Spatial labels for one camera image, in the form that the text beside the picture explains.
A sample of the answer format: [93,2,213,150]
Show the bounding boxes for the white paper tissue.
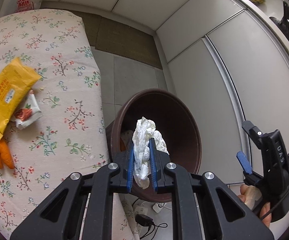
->
[132,116,168,189]

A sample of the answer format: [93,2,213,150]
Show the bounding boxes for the yellow snack packet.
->
[0,57,40,140]

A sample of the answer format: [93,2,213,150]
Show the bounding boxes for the dark brown trash bin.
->
[105,88,203,203]

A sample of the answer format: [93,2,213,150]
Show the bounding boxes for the white kitchen cabinets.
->
[44,0,289,184]

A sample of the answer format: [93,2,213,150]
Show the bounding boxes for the right hand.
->
[238,184,271,217]

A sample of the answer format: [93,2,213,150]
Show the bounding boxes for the white power strip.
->
[131,200,173,215]

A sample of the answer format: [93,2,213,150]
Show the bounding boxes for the black power adapter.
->
[135,214,168,239]

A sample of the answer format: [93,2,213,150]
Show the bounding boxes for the floral tablecloth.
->
[0,9,141,240]

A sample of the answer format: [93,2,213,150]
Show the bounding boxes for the white pecan snack packet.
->
[11,89,43,130]

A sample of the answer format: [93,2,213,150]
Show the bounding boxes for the olive green floor mat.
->
[72,10,162,69]

